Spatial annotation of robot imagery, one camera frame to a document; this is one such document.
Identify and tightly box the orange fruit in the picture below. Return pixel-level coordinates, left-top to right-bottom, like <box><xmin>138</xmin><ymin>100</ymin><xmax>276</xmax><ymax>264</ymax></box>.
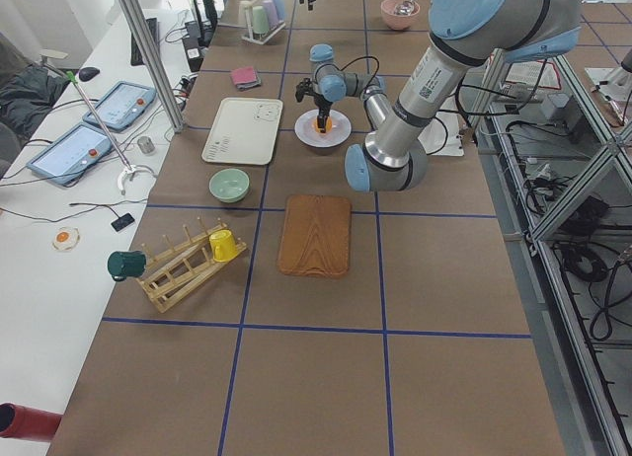
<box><xmin>312</xmin><ymin>116</ymin><xmax>333</xmax><ymax>135</ymax></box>

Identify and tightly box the white round plate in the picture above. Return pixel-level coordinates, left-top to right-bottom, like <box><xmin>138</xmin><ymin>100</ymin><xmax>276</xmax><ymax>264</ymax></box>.
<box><xmin>294</xmin><ymin>110</ymin><xmax>352</xmax><ymax>149</ymax></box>

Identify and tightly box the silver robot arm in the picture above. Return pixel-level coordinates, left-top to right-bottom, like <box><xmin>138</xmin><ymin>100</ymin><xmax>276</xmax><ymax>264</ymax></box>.
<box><xmin>309</xmin><ymin>0</ymin><xmax>582</xmax><ymax>191</ymax></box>

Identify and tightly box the cream bear tray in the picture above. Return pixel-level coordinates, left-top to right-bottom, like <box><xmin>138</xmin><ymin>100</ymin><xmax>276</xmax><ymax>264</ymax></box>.
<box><xmin>201</xmin><ymin>97</ymin><xmax>283</xmax><ymax>166</ymax></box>

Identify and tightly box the blue pastel cup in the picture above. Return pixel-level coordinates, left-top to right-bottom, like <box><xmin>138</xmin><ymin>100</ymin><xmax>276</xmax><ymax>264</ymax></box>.
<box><xmin>273</xmin><ymin>0</ymin><xmax>285</xmax><ymax>21</ymax></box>

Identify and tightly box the purple pastel cup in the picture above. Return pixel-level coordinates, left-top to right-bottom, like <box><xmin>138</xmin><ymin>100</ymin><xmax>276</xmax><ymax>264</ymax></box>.
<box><xmin>261</xmin><ymin>0</ymin><xmax>280</xmax><ymax>30</ymax></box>

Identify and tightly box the green pastel cup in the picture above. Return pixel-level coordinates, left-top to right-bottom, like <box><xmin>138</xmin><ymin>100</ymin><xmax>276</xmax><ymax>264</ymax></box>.
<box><xmin>252</xmin><ymin>6</ymin><xmax>269</xmax><ymax>37</ymax></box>

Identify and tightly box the beige pastel cup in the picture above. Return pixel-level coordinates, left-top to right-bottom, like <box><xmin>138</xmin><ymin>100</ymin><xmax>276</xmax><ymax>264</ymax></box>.
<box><xmin>238</xmin><ymin>0</ymin><xmax>253</xmax><ymax>28</ymax></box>

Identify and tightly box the pink cloth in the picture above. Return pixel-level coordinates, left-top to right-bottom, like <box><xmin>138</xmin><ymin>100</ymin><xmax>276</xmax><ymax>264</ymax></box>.
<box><xmin>230</xmin><ymin>66</ymin><xmax>260</xmax><ymax>85</ymax></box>

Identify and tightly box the pink bowl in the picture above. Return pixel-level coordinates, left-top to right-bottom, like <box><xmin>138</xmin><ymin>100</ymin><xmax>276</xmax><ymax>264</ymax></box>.
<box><xmin>380</xmin><ymin>0</ymin><xmax>421</xmax><ymax>31</ymax></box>

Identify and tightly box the metal scoop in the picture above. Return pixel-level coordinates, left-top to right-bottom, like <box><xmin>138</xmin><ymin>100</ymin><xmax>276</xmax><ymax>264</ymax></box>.
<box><xmin>393</xmin><ymin>0</ymin><xmax>415</xmax><ymax>16</ymax></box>

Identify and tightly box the green ceramic bowl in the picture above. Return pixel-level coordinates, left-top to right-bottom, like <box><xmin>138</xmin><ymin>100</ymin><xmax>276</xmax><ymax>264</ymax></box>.
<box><xmin>208</xmin><ymin>168</ymin><xmax>250</xmax><ymax>203</ymax></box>

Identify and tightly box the wooden cutting board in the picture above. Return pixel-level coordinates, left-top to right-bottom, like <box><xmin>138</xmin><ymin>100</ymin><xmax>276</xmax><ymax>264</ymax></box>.
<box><xmin>276</xmin><ymin>194</ymin><xmax>352</xmax><ymax>278</ymax></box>

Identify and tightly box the black keyboard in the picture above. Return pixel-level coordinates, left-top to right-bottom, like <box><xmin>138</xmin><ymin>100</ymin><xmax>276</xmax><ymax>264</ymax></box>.
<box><xmin>129</xmin><ymin>16</ymin><xmax>160</xmax><ymax>66</ymax></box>

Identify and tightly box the yellow mug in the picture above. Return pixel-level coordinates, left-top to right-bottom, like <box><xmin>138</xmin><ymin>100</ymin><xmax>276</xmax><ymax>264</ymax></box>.
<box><xmin>209</xmin><ymin>229</ymin><xmax>238</xmax><ymax>263</ymax></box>

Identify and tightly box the small metal cylinder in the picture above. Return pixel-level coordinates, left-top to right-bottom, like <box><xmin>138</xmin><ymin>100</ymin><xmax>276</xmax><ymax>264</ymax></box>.
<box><xmin>136</xmin><ymin>136</ymin><xmax>155</xmax><ymax>155</ymax></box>

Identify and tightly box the upper teach pendant tablet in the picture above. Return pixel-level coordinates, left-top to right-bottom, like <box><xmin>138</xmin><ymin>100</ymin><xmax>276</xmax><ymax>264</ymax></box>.
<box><xmin>93</xmin><ymin>81</ymin><xmax>156</xmax><ymax>132</ymax></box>

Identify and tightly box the teach pendant tablet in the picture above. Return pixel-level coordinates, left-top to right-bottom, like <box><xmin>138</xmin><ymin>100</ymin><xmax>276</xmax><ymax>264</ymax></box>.
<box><xmin>27</xmin><ymin>123</ymin><xmax>112</xmax><ymax>186</ymax></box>
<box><xmin>93</xmin><ymin>81</ymin><xmax>156</xmax><ymax>132</ymax></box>

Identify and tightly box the metal rod with claw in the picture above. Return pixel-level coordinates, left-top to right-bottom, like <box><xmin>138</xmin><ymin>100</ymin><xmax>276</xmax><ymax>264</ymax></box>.
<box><xmin>65</xmin><ymin>71</ymin><xmax>157</xmax><ymax>195</ymax></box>

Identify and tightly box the wooden dish rack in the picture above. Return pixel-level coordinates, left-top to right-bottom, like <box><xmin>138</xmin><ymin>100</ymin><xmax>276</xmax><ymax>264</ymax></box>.
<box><xmin>136</xmin><ymin>217</ymin><xmax>248</xmax><ymax>313</ymax></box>

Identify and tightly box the small black device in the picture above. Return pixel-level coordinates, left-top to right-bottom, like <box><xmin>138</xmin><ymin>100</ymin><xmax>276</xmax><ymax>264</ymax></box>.
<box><xmin>111</xmin><ymin>213</ymin><xmax>135</xmax><ymax>232</ymax></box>

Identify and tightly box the black computer mouse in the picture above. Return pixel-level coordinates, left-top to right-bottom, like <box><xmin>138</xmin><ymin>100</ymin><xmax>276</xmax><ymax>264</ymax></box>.
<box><xmin>78</xmin><ymin>66</ymin><xmax>100</xmax><ymax>82</ymax></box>

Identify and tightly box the dark green mug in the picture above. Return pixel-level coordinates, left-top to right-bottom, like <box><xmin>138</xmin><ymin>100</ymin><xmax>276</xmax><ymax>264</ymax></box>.
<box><xmin>107</xmin><ymin>251</ymin><xmax>147</xmax><ymax>281</ymax></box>

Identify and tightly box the lower teach pendant tablet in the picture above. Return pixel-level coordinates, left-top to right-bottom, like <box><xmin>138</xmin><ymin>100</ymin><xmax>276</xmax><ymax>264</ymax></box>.
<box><xmin>27</xmin><ymin>123</ymin><xmax>112</xmax><ymax>186</ymax></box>

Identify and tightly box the fried egg toy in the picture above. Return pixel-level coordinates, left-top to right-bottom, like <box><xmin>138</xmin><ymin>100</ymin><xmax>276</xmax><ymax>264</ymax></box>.
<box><xmin>52</xmin><ymin>227</ymin><xmax>80</xmax><ymax>252</ymax></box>

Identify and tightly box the seated person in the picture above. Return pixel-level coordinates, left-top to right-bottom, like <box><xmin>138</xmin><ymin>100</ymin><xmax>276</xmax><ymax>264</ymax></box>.
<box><xmin>1</xmin><ymin>35</ymin><xmax>69</xmax><ymax>142</ymax></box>

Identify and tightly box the red cylinder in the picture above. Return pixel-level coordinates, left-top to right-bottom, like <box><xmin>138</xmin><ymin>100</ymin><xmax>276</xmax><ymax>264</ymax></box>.
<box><xmin>1</xmin><ymin>403</ymin><xmax>62</xmax><ymax>442</ymax></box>

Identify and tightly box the white wire cup rack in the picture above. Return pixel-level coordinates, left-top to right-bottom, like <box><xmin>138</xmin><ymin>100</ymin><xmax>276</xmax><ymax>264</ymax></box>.
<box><xmin>238</xmin><ymin>0</ymin><xmax>286</xmax><ymax>45</ymax></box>

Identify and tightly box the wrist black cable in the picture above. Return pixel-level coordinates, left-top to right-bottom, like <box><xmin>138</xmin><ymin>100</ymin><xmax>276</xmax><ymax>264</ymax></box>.
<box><xmin>338</xmin><ymin>55</ymin><xmax>387</xmax><ymax>92</ymax></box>

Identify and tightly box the aluminium frame post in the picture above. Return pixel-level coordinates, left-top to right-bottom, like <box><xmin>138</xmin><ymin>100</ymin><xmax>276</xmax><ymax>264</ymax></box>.
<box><xmin>118</xmin><ymin>0</ymin><xmax>185</xmax><ymax>133</ymax></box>

